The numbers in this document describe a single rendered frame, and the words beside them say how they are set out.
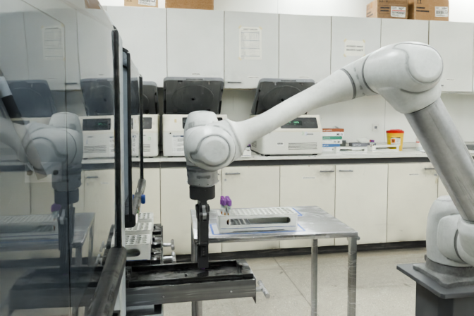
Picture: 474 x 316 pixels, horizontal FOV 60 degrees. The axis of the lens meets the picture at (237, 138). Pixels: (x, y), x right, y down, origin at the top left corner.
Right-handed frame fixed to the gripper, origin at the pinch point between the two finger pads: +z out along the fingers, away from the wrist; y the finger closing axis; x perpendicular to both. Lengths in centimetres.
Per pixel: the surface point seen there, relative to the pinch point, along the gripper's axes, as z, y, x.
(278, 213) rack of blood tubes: -3.5, -30.0, 31.5
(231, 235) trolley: 2.4, -24.3, 12.3
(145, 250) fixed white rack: -0.2, -5.8, -16.4
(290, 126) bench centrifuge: -30, -227, 99
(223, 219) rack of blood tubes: -2.6, -29.0, 10.2
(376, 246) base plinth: 82, -229, 183
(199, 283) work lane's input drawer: 3.7, 11.2, -2.0
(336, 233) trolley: 3, -22, 51
